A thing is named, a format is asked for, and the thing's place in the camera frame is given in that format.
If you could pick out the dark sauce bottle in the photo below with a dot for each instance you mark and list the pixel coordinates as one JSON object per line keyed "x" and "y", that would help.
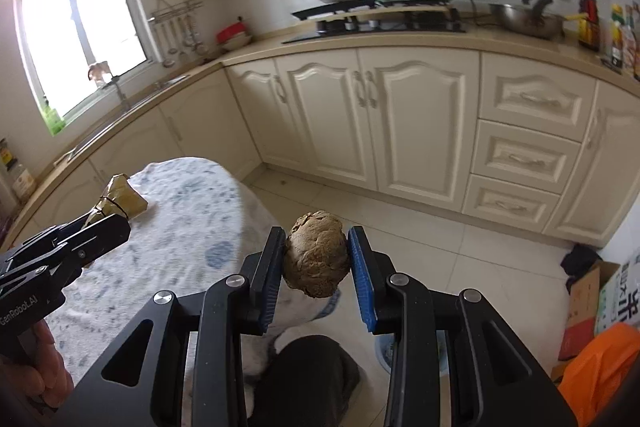
{"x": 589, "y": 24}

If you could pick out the white printed box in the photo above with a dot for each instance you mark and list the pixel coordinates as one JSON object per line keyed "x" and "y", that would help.
{"x": 620, "y": 297}

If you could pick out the steel sink faucet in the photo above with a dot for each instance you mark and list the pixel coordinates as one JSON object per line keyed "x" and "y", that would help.
{"x": 122, "y": 94}

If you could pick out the red lidded bowl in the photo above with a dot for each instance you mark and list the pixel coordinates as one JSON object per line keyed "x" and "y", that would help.
{"x": 234, "y": 34}

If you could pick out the steel kitchen sink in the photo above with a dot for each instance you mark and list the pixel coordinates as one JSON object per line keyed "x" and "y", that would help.
{"x": 100, "y": 129}

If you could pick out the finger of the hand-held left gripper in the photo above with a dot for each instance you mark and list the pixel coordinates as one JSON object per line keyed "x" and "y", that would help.
{"x": 100, "y": 237}
{"x": 50, "y": 239}

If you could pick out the brown lump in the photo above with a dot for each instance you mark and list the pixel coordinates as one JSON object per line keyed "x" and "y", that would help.
{"x": 315, "y": 257}

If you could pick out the gold wrapper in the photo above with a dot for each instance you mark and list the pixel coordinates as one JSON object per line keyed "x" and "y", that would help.
{"x": 122, "y": 202}

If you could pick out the black gas stove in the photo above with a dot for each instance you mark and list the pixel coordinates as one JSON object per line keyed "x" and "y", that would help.
{"x": 375, "y": 26}

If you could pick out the orange plastic bag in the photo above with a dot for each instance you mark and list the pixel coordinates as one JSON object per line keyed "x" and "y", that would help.
{"x": 600, "y": 377}

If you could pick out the green plastic bottle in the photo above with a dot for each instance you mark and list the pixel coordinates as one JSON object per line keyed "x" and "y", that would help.
{"x": 54, "y": 119}

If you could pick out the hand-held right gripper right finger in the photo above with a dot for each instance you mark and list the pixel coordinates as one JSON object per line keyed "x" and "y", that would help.
{"x": 362, "y": 287}

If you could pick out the brown cardboard box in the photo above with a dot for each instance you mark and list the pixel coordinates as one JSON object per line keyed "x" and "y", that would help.
{"x": 582, "y": 307}

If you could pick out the yellow label seasoning bottle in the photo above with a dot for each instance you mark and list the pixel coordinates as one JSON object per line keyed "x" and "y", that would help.
{"x": 618, "y": 39}

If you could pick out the person's left hand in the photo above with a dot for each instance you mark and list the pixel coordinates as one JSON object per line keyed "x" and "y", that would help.
{"x": 50, "y": 372}

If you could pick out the glass jar with label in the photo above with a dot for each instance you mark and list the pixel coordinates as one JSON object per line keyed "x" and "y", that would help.
{"x": 20, "y": 182}

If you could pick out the person's black trouser leg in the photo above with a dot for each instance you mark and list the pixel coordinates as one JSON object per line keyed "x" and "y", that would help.
{"x": 305, "y": 382}

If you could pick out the wall utensil rack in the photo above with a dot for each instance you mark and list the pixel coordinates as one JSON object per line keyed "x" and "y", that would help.
{"x": 175, "y": 9}

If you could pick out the row of hanging steel utensils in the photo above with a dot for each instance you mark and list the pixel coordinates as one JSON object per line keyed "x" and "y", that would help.
{"x": 187, "y": 39}

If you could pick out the cream base kitchen cabinets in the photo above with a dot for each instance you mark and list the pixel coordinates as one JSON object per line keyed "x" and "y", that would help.
{"x": 425, "y": 117}

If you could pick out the black cloth on floor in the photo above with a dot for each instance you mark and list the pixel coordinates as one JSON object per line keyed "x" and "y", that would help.
{"x": 580, "y": 264}

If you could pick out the pink crumpled cloth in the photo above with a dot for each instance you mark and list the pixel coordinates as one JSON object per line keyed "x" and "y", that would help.
{"x": 100, "y": 72}

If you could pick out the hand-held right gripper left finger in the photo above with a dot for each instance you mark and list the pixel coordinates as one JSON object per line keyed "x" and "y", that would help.
{"x": 267, "y": 307}

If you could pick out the kitchen window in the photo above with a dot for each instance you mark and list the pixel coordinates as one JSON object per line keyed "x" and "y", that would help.
{"x": 60, "y": 32}

